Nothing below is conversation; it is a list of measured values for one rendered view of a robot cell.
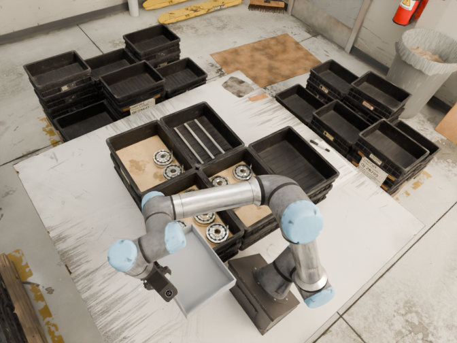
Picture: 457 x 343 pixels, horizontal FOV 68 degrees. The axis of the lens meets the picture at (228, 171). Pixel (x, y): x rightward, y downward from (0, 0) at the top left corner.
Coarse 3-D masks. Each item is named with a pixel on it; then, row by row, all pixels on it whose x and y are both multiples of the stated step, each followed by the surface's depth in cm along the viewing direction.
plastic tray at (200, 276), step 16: (192, 224) 129; (192, 240) 129; (176, 256) 125; (192, 256) 125; (208, 256) 126; (176, 272) 121; (192, 272) 122; (208, 272) 122; (224, 272) 122; (192, 288) 118; (208, 288) 119; (224, 288) 115; (192, 304) 115
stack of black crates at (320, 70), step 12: (312, 72) 297; (324, 72) 315; (336, 72) 313; (348, 72) 302; (312, 84) 304; (324, 84) 294; (336, 84) 305; (348, 84) 306; (324, 96) 300; (336, 96) 290
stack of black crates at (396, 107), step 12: (372, 72) 282; (360, 84) 287; (372, 84) 288; (384, 84) 280; (348, 96) 277; (360, 96) 270; (372, 96) 263; (384, 96) 281; (396, 96) 278; (408, 96) 271; (360, 108) 275; (372, 108) 268; (384, 108) 261; (396, 108) 256; (372, 120) 273
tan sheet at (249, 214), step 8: (232, 168) 179; (224, 176) 176; (232, 176) 176; (240, 208) 165; (248, 208) 165; (256, 208) 166; (264, 208) 166; (240, 216) 162; (248, 216) 162; (256, 216) 163; (264, 216) 163; (248, 224) 160
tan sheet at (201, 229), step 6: (192, 186) 170; (180, 192) 168; (192, 216) 160; (216, 216) 161; (186, 222) 158; (192, 222) 158; (216, 222) 159; (198, 228) 156; (204, 228) 157; (204, 234) 155; (216, 234) 155; (228, 234) 156
